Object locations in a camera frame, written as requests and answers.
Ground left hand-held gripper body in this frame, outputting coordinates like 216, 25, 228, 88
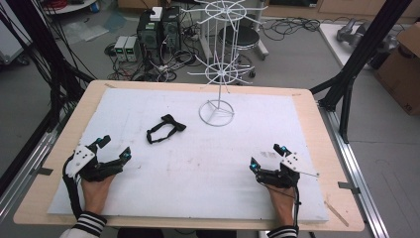
64, 144, 125, 183

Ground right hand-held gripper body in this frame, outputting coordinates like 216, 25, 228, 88
255, 152, 310, 189

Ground black bow tie with strap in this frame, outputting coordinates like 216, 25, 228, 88
146, 113, 187, 145

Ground white wire display rack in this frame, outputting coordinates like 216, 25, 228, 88
180, 0, 269, 128

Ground person's right hand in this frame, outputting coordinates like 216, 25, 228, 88
264, 183, 297, 228

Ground person's left hand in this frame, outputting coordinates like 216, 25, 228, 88
80, 174, 117, 216

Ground thin metal rod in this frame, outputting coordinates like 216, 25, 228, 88
296, 169, 321, 178

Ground wooden table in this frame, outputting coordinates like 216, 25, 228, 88
13, 79, 366, 233

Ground white foam board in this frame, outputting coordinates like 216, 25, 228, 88
47, 86, 330, 223

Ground person's right striped sleeve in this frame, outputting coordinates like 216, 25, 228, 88
265, 225, 300, 238

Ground person's striped sleeve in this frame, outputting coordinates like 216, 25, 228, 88
265, 225, 300, 238
58, 210, 108, 238

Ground person's left striped sleeve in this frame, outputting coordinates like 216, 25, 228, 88
58, 210, 108, 238

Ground wooden stick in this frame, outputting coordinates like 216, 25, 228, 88
323, 199, 351, 228

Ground grey power supply unit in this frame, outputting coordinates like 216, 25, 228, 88
124, 36, 141, 63
113, 35, 129, 62

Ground black round stool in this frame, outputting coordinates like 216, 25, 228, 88
217, 25, 269, 79

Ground black computer tower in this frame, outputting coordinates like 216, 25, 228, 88
136, 9, 163, 63
160, 5, 182, 54

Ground white box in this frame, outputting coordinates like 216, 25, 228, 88
149, 6, 164, 23

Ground grey handheld device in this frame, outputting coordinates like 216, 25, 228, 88
336, 17, 400, 54

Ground brown cardboard box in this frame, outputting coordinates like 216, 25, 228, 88
373, 21, 420, 117

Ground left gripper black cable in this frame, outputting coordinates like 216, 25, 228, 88
61, 154, 84, 220

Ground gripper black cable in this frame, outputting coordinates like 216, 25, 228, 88
263, 181, 302, 229
61, 154, 84, 220

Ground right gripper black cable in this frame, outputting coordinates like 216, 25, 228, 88
263, 181, 302, 229

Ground aluminium rail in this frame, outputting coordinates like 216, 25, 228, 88
317, 102, 391, 238
0, 108, 72, 223

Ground black metal frame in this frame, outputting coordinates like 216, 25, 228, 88
0, 0, 97, 196
309, 0, 414, 145

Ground tangle of black floor cables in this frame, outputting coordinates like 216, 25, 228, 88
261, 15, 351, 43

